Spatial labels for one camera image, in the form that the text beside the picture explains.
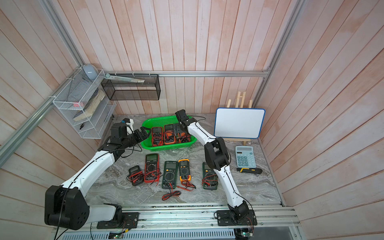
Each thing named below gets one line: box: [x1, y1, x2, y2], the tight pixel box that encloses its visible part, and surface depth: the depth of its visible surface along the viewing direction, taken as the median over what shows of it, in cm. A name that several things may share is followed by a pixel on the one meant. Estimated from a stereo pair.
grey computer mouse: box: [82, 64, 99, 80], surface depth 84 cm
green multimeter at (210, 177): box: [201, 162, 219, 191], surface depth 85 cm
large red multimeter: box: [144, 153, 160, 183], surface depth 90 cm
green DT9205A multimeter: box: [161, 160, 178, 189], surface depth 88 cm
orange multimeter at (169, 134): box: [163, 124, 176, 145], surface depth 103 cm
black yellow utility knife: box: [236, 167, 263, 174], surface depth 91 cm
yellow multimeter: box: [176, 159, 197, 192], surface depth 87 cm
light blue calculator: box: [235, 145, 257, 168], surface depth 96 cm
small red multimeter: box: [152, 127, 163, 147], surface depth 101 cm
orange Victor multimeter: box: [175, 132, 191, 144], surface depth 103 cm
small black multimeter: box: [126, 165, 144, 187], surface depth 87 cm
